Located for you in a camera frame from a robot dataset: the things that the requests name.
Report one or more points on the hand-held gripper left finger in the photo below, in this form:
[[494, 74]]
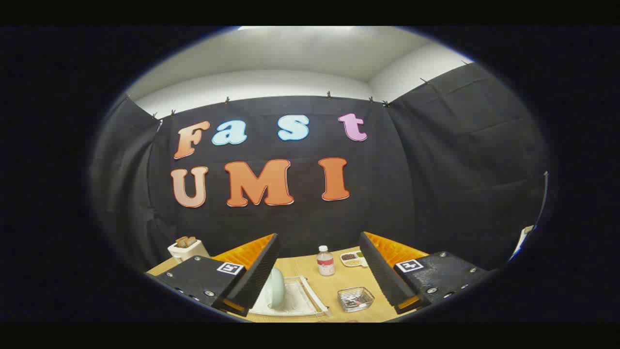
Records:
[[256, 281]]

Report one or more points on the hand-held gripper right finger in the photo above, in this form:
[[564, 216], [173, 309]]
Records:
[[382, 276]]

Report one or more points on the pale green plate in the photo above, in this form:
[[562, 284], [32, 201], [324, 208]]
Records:
[[277, 288]]

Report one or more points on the white divided snack tray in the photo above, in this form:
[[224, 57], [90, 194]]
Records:
[[353, 259]]

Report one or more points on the clear bottle with red label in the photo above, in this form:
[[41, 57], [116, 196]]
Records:
[[325, 264]]

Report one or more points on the white toaster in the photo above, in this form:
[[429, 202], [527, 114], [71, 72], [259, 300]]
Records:
[[190, 250]]

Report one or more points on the black backdrop cloth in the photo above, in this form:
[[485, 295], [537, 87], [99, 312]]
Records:
[[436, 169]]

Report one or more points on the white and blue board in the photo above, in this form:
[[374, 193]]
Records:
[[522, 240]]

